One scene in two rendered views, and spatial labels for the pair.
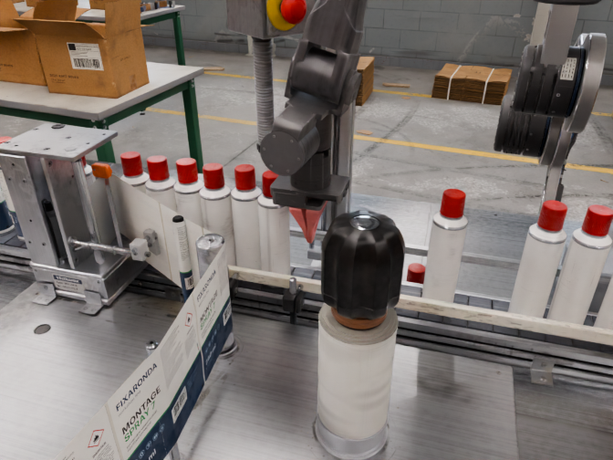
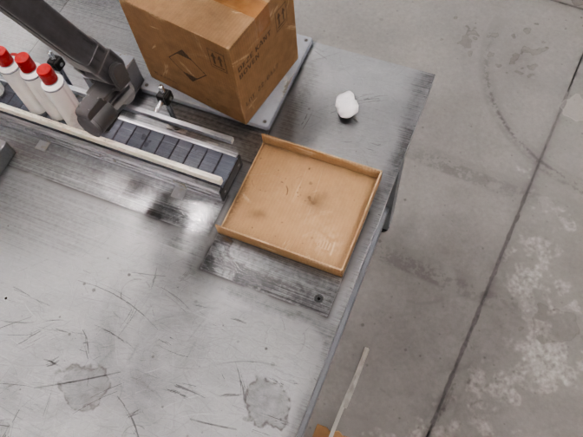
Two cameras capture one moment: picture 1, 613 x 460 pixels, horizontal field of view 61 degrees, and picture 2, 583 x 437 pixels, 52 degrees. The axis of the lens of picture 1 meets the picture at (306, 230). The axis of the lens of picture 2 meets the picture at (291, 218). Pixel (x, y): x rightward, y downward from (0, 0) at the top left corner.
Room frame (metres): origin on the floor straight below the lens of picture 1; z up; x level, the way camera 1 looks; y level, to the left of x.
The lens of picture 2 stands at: (-0.17, -1.15, 2.05)
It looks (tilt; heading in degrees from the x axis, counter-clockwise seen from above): 64 degrees down; 14
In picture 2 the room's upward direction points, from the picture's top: 9 degrees counter-clockwise
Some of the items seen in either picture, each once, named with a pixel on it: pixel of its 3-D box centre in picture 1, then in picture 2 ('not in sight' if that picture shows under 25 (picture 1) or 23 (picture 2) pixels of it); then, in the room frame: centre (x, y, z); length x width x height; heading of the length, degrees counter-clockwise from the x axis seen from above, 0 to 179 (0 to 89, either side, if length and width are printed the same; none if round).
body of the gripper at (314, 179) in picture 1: (310, 170); not in sight; (0.67, -0.01, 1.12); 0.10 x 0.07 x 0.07; 74
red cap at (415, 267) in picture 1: (416, 274); not in sight; (0.81, -0.21, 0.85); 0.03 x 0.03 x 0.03
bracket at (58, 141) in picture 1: (58, 140); not in sight; (0.74, 0.37, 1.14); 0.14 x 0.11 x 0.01; 74
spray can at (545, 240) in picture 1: (538, 265); (20, 81); (0.64, -0.35, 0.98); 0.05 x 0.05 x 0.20
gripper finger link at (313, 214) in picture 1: (302, 213); not in sight; (0.67, 0.01, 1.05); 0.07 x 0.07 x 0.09; 74
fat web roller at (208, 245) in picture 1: (216, 297); not in sight; (0.57, 0.13, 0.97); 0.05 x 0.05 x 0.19
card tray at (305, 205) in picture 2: not in sight; (299, 201); (0.44, -1.02, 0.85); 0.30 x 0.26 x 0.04; 74
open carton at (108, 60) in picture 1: (94, 44); not in sight; (2.36, 0.92, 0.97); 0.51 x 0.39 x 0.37; 164
